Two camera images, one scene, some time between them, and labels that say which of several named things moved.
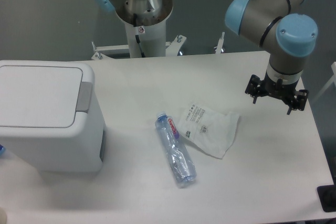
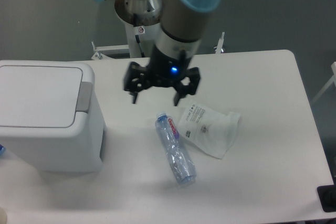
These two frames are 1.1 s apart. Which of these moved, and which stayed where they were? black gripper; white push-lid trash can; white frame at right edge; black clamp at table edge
Moved: black gripper
Stayed: white frame at right edge; white push-lid trash can; black clamp at table edge
